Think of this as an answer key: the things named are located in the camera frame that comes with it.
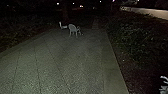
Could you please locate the low pale garden wall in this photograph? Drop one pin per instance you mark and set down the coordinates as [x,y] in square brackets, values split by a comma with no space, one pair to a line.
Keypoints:
[146,12]

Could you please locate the white garden chair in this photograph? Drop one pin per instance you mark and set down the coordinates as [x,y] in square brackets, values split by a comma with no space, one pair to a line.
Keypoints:
[74,30]
[62,25]

